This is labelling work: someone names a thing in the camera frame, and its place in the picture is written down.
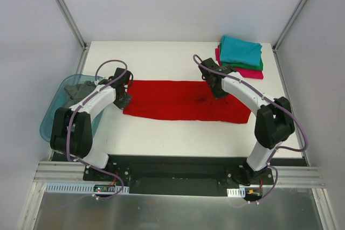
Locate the blue plastic bin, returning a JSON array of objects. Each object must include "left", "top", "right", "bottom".
[{"left": 40, "top": 74, "right": 94, "bottom": 142}]

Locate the grey crumpled t shirt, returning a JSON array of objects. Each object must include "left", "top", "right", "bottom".
[{"left": 63, "top": 81, "right": 96, "bottom": 108}]

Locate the right aluminium frame post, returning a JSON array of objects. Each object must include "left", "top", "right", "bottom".
[{"left": 272, "top": 0, "right": 309, "bottom": 53}]

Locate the pink folded t shirt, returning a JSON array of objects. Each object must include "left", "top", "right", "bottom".
[{"left": 215, "top": 48, "right": 264, "bottom": 80}]

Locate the red t shirt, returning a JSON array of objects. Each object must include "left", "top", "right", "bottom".
[{"left": 123, "top": 80, "right": 251, "bottom": 124}]

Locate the right white cable duct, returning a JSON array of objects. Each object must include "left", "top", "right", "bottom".
[{"left": 226, "top": 187, "right": 246, "bottom": 198}]

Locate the white cable duct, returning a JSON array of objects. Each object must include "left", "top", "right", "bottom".
[
  {"left": 46, "top": 183, "right": 129, "bottom": 195},
  {"left": 226, "top": 187, "right": 246, "bottom": 198}
]

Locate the left white cable duct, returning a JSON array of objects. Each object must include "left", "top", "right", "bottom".
[{"left": 46, "top": 183, "right": 129, "bottom": 195}]

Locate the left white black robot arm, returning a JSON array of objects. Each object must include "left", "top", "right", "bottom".
[{"left": 50, "top": 68, "right": 133, "bottom": 181}]

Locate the aluminium frame post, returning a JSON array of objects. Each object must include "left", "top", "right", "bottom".
[
  {"left": 55, "top": 0, "right": 87, "bottom": 50},
  {"left": 272, "top": 0, "right": 309, "bottom": 53}
]

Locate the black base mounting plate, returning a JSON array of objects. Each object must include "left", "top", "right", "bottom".
[{"left": 82, "top": 154, "right": 274, "bottom": 196}]

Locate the teal folded t shirt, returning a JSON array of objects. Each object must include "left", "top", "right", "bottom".
[{"left": 220, "top": 35, "right": 262, "bottom": 66}]

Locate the green folded t shirt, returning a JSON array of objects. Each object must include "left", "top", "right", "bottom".
[{"left": 218, "top": 44, "right": 264, "bottom": 71}]

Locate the left aluminium frame post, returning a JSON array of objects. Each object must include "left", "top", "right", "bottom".
[{"left": 55, "top": 0, "right": 87, "bottom": 50}]

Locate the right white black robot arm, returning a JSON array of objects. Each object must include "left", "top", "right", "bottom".
[{"left": 198, "top": 58, "right": 295, "bottom": 186}]

